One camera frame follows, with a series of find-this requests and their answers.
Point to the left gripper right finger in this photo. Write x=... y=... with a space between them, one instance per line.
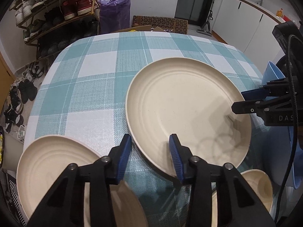
x=188 y=167

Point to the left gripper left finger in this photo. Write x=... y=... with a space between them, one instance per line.
x=114 y=164

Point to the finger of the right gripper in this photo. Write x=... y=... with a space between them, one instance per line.
x=279 y=107
x=253 y=93

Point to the large blue bowl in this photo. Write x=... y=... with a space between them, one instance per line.
x=272 y=72

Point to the large beige plate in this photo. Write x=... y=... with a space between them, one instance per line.
x=193 y=100

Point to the white kitchen cabinet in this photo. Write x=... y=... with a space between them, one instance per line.
x=248 y=29

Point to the small beige bowl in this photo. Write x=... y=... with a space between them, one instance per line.
x=261 y=185

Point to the upright vacuum cleaner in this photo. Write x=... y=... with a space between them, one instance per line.
x=206 y=27

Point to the black glass door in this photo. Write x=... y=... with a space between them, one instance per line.
x=194 y=11

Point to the cardboard box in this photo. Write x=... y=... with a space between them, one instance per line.
x=146 y=28

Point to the purple plastic bag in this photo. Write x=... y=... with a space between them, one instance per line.
x=114 y=15

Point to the wooden shoe rack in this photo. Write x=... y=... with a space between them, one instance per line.
x=51 y=25

